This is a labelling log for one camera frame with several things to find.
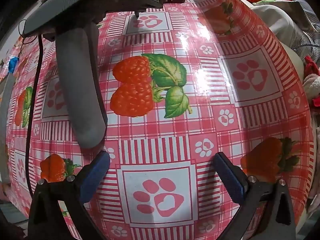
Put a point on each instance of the grey checked bedding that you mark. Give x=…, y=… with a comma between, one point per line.
x=307, y=17

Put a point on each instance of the red checked printed tablecloth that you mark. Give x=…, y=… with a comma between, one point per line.
x=175, y=142

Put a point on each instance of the blue crumpled glove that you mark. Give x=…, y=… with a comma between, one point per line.
x=13, y=63

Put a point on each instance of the white padded jacket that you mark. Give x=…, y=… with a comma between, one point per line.
x=277, y=22

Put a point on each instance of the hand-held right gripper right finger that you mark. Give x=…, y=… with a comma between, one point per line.
x=228, y=176

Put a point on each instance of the red pink plush toy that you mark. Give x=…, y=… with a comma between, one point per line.
x=312, y=80

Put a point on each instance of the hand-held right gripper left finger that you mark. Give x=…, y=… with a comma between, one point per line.
x=96, y=173

